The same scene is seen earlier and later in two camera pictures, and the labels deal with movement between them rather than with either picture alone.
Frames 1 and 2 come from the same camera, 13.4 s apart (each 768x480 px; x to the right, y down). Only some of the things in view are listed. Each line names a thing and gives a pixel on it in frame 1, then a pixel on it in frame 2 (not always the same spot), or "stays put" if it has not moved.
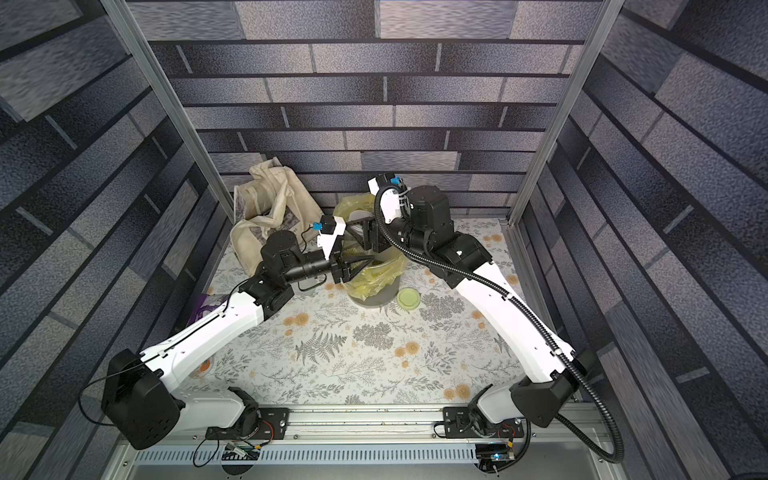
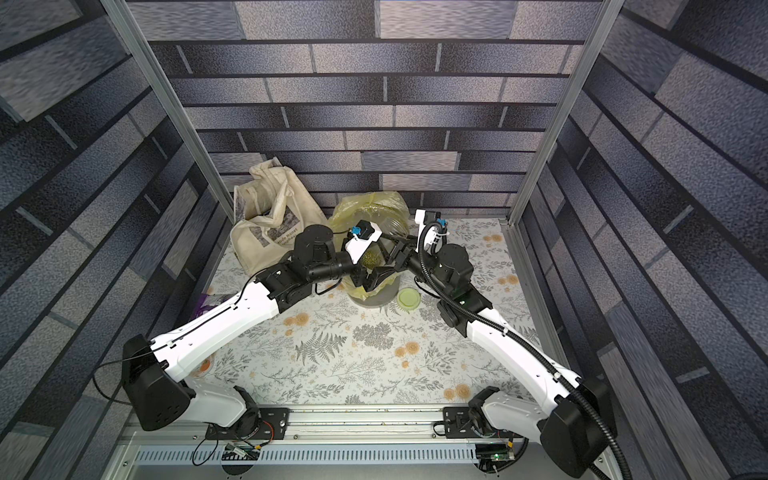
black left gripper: x=341 y=270 -> x=374 y=279
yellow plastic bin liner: x=381 y=271 stays put
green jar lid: x=408 y=298 stays put
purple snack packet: x=201 y=310 stays put
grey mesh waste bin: x=384 y=296 stays put
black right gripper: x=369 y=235 -> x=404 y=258
